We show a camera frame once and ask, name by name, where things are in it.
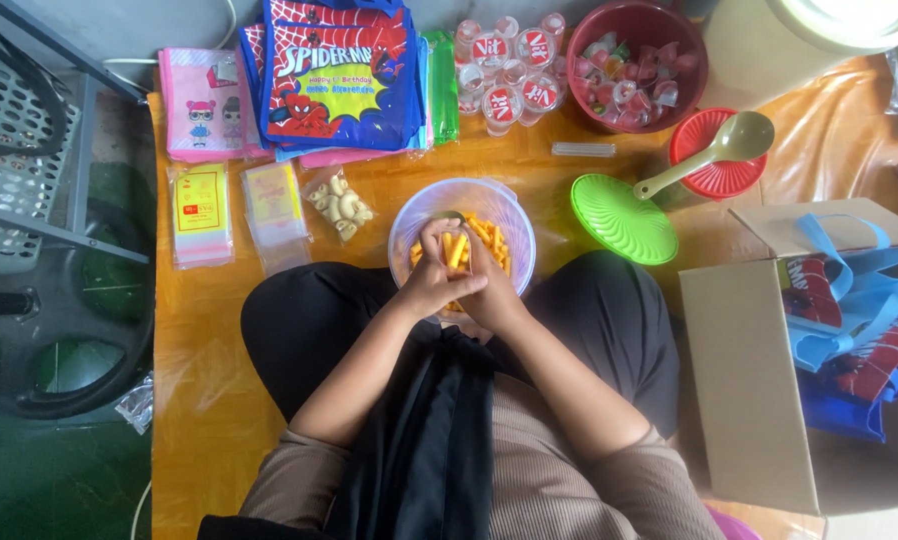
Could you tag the stack of yellow-label clear pouches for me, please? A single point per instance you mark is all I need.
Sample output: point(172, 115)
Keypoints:
point(200, 214)
point(273, 202)

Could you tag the black round fan base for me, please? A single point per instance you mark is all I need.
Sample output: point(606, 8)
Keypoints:
point(14, 315)

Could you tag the red plastic bowl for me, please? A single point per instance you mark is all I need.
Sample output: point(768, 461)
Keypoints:
point(644, 19)

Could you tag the crumpled clear wrapper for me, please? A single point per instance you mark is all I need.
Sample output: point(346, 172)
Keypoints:
point(138, 405)

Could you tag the olive green plastic ladle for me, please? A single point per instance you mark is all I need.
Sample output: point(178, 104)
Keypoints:
point(741, 136)

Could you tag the grey perforated metal rack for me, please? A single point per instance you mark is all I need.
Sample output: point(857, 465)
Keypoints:
point(21, 150)

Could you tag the person's left hand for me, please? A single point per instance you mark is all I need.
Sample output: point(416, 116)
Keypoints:
point(428, 281)

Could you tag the person's right hand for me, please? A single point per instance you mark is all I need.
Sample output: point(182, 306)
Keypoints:
point(498, 300)

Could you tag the green round lid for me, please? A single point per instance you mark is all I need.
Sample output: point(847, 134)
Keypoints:
point(625, 221)

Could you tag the orange plastic mat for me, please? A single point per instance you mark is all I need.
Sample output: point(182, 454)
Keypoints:
point(194, 375)

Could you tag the heap of small jelly cups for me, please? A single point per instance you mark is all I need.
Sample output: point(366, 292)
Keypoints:
point(633, 82)

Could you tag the small clear snack bag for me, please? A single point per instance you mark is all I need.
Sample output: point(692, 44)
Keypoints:
point(457, 252)

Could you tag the heap of blue tote bags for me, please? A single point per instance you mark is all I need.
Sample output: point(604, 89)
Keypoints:
point(854, 330)

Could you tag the clear straw pack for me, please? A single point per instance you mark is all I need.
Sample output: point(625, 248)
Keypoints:
point(584, 149)

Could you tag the person's right fingers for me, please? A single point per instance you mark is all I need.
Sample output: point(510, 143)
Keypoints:
point(479, 251)

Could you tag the green plastic packet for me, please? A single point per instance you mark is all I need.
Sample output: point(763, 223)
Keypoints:
point(443, 90)

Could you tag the white round container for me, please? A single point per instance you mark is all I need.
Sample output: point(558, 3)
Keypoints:
point(756, 45)

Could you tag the stack of pink doll bags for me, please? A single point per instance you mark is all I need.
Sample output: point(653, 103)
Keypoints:
point(201, 105)

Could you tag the group of sealed water cups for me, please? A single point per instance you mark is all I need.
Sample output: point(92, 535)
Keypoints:
point(505, 71)

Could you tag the stack of blue superhero bags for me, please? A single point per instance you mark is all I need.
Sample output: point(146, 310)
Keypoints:
point(336, 82)

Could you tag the brown cardboard box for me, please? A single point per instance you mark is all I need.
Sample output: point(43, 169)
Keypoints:
point(741, 375)

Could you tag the pink plastic container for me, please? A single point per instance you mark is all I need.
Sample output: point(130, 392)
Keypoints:
point(730, 525)

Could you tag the red round lid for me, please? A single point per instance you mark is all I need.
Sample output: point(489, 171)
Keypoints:
point(700, 142)

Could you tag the clear plastic bowl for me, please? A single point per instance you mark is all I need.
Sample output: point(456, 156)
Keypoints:
point(419, 214)

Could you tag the heap of yellow snack sticks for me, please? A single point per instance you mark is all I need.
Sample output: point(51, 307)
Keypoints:
point(494, 240)

